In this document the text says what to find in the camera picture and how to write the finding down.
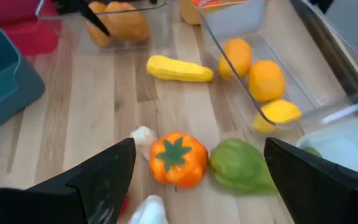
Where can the clear plastic bin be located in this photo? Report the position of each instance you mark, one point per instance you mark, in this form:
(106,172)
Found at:
(294,77)
(158,31)

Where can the brown bread loaf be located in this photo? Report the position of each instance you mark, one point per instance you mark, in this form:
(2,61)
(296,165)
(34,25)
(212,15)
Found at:
(129,26)

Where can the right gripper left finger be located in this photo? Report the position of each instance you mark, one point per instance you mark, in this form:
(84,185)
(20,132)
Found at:
(98,186)

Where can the yellow lemon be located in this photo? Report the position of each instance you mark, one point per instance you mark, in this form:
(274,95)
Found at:
(278,113)

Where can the white plastic basket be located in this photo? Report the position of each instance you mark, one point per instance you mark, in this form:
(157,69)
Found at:
(346,146)

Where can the round yellow citrus fruit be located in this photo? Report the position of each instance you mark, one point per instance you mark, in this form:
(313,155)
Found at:
(266,81)

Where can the white garlic bulb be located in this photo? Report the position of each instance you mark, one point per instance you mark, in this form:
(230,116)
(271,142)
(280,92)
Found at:
(149,211)

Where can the green chayote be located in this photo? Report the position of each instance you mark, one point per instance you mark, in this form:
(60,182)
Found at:
(238,168)

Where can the red strawberry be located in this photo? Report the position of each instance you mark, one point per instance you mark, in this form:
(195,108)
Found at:
(123,205)

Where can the orange tomato green calyx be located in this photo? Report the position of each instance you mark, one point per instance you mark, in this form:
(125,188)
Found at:
(194,169)

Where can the teal plastic basket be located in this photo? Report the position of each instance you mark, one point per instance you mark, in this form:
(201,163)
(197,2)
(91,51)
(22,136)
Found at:
(11,93)

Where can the orange plastic basket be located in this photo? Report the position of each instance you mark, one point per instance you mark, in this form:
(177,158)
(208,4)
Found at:
(190,14)

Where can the small beige garlic bulb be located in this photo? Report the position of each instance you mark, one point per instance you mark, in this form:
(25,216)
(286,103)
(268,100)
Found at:
(143,137)

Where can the red plastic basket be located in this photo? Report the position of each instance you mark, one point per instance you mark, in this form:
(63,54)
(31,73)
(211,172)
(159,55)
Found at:
(17,34)

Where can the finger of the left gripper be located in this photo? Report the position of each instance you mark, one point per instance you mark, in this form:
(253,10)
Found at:
(93,15)

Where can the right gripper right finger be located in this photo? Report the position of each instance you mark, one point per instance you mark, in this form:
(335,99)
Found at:
(315,193)

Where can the orange citrus fruit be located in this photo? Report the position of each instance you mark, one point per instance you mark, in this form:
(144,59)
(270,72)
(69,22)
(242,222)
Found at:
(235,57)

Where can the yellow corn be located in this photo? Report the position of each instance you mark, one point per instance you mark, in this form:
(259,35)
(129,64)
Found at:
(179,70)

